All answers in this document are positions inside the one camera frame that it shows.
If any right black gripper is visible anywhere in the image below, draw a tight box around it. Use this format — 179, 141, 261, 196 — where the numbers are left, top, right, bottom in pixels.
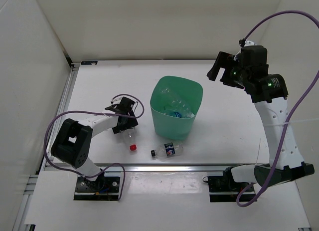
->
207, 52, 250, 89

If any red label water bottle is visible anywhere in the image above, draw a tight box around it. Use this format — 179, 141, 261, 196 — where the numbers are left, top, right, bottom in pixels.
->
121, 128, 137, 152

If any blue label water bottle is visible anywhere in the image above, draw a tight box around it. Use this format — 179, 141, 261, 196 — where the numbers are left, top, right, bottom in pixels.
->
164, 110, 184, 118

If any clear unlabelled plastic bottle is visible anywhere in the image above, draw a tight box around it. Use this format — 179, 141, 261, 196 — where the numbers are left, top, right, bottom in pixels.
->
160, 87, 194, 119

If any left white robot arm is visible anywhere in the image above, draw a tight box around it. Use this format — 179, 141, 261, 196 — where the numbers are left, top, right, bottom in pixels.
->
51, 96, 138, 191

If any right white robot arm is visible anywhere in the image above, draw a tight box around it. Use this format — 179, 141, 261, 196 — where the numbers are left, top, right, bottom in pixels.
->
207, 45, 315, 191

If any green plastic bin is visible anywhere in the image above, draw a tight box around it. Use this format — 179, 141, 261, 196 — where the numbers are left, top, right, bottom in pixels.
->
150, 76, 203, 140

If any pepsi label clear bottle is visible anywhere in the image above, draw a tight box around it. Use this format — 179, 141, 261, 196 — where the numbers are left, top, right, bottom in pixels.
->
151, 141, 183, 160

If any left blue corner label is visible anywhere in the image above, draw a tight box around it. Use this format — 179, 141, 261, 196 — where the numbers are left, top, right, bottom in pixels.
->
80, 60, 98, 65

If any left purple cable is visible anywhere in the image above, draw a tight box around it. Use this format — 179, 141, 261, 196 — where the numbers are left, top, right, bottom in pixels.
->
43, 93, 146, 201

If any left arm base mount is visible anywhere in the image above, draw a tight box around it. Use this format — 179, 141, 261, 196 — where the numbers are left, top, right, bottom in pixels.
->
73, 173, 121, 201

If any aluminium table edge rail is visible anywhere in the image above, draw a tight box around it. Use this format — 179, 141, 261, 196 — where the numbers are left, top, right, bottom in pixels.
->
44, 164, 270, 173

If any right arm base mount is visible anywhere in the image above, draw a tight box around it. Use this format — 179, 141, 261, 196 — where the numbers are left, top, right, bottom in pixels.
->
202, 174, 249, 203

